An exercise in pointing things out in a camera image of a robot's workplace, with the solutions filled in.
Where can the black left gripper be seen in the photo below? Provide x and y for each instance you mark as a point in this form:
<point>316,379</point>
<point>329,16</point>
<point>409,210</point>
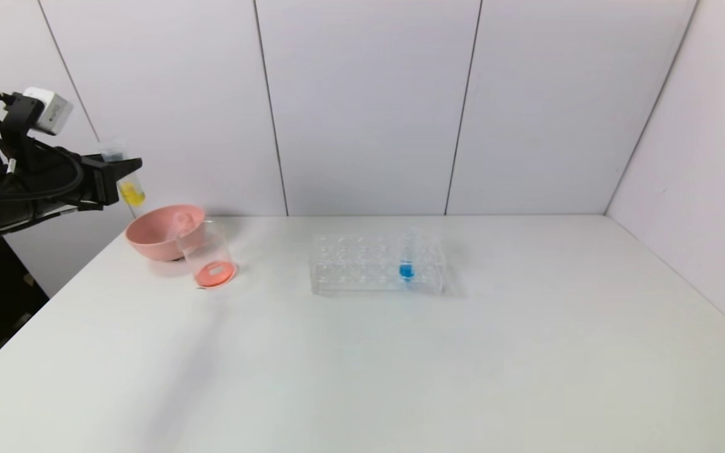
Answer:
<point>97,180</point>

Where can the test tube with yellow pigment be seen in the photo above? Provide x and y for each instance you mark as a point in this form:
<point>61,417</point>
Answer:
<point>131,192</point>

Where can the clear glass beaker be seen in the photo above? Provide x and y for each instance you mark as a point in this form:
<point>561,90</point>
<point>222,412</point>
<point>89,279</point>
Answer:
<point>214,272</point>

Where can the clear acrylic test tube rack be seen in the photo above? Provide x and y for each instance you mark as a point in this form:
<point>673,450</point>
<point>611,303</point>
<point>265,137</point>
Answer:
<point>350,270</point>

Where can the test tube with blue pigment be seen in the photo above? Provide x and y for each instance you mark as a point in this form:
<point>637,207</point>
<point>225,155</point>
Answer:
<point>406,271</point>

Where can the pink plastic bowl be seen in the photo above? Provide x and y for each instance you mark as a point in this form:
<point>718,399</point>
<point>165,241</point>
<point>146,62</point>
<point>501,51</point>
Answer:
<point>155,239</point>

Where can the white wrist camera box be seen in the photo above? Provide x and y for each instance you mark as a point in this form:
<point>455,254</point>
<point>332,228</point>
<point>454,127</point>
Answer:
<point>48,110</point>

